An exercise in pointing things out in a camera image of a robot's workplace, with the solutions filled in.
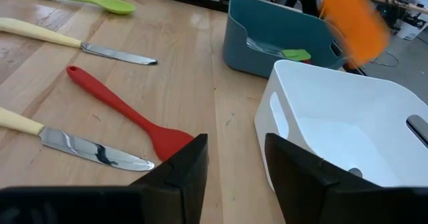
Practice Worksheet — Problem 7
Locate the white plastic bin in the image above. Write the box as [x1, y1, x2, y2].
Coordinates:
[253, 59, 428, 194]

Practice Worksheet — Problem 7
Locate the orange spatula clear handle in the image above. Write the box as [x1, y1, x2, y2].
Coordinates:
[318, 0, 391, 68]

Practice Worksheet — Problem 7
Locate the cream-handled butter knife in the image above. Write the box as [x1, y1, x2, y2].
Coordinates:
[0, 106, 156, 173]
[0, 17, 160, 66]

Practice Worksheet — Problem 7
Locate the green spatula clear handle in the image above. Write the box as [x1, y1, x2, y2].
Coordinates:
[246, 36, 312, 63]

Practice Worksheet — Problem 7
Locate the white background box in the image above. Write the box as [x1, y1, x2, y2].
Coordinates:
[396, 16, 427, 41]

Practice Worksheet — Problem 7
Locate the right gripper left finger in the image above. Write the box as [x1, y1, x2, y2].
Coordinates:
[130, 133, 210, 224]

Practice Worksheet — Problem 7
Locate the teal plastic bin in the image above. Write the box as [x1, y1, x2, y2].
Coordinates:
[223, 0, 346, 80]

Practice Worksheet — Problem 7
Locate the red silicone spoon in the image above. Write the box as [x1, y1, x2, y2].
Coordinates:
[66, 65, 195, 162]

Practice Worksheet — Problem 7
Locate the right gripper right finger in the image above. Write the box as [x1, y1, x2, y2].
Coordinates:
[264, 132, 341, 224]

